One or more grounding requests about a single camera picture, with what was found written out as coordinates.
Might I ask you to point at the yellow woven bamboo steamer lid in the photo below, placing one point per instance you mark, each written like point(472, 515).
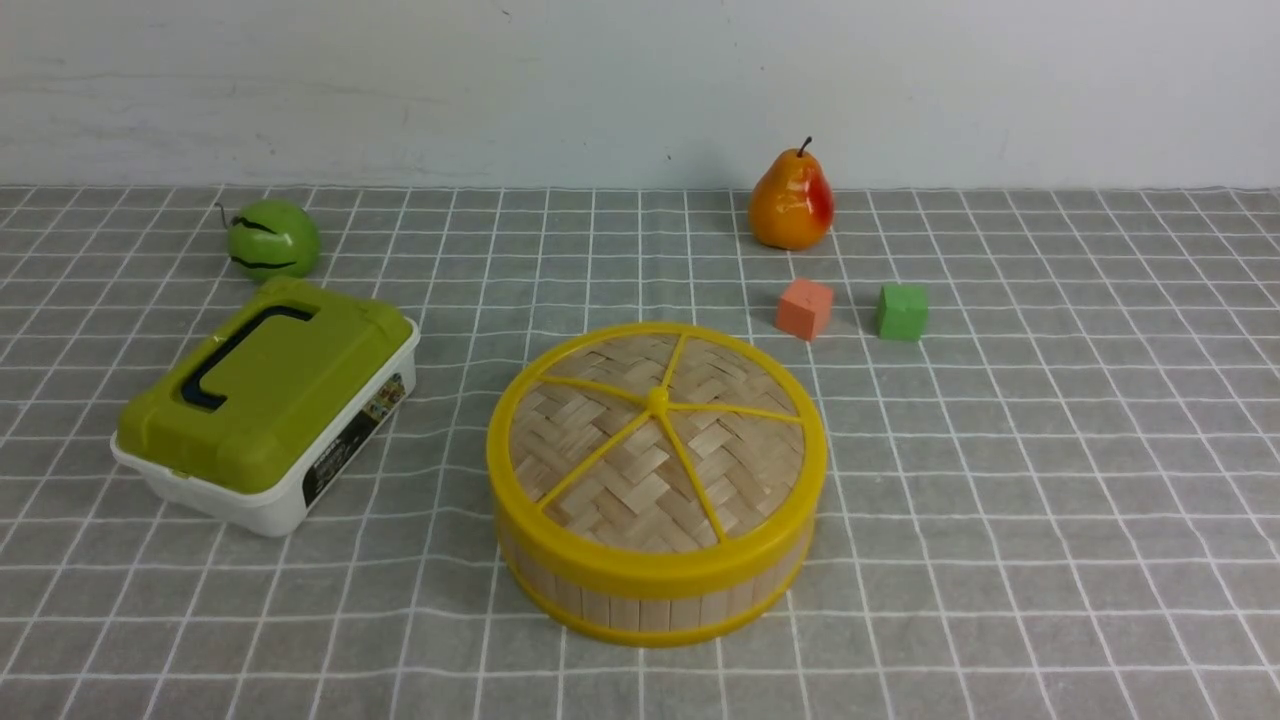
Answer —
point(656, 460)

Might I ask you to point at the yellow bamboo steamer basket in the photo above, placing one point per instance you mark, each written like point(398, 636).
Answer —
point(668, 620)

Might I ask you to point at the orange foam cube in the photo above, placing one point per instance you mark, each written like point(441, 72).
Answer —
point(804, 309)

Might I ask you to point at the orange yellow toy pear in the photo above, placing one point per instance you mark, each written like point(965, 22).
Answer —
point(792, 207)

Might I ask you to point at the green foam cube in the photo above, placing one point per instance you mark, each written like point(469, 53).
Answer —
point(902, 312)

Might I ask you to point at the green toy apple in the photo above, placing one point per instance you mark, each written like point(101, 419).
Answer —
point(271, 238)

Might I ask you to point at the green lidded white storage box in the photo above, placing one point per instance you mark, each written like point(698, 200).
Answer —
point(255, 424)

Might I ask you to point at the grey checked tablecloth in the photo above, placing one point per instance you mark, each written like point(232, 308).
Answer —
point(1061, 502)

